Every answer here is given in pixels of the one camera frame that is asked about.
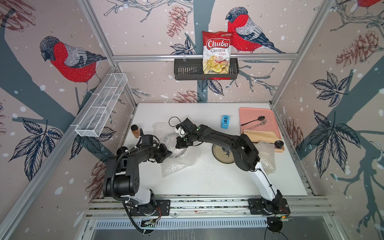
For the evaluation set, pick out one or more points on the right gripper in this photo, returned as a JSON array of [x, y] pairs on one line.
[[178, 145]]

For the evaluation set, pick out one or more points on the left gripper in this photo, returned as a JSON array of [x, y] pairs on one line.
[[165, 153]]

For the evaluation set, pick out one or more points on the dark rimmed plate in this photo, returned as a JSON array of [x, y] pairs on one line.
[[170, 140]]

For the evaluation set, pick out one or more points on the cream dinner plate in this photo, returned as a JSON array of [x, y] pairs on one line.
[[223, 155]]

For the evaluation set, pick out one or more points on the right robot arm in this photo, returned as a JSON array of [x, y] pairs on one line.
[[246, 158]]

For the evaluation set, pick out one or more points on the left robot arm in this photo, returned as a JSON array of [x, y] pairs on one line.
[[122, 178]]

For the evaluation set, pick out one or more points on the orange spice jar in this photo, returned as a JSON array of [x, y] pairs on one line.
[[135, 131]]

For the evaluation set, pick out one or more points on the blue tape dispenser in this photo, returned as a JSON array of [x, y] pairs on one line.
[[225, 122]]

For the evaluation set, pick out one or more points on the pink tray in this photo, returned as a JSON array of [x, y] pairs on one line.
[[249, 114]]

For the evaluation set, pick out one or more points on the black spoon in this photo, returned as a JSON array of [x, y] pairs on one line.
[[260, 118]]

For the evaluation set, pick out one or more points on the metal fork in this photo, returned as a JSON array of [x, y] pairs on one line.
[[260, 124]]

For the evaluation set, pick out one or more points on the wooden cutting board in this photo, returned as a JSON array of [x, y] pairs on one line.
[[264, 136]]

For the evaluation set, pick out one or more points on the Chuba cassava chips bag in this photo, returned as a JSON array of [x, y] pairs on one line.
[[217, 48]]

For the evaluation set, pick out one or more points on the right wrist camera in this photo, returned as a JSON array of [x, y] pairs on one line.
[[180, 130]]

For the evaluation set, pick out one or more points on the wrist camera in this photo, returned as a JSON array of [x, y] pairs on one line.
[[147, 140], [180, 130]]

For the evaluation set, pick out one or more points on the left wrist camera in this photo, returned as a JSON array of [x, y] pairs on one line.
[[147, 140]]

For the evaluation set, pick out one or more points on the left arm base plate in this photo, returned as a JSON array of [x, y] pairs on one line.
[[160, 208]]

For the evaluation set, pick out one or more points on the black wire shelf basket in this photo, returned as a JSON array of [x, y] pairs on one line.
[[192, 70]]

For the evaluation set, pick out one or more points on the white mesh wall basket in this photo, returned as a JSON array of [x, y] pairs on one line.
[[97, 115]]

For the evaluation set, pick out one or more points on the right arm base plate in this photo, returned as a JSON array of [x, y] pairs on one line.
[[268, 208]]

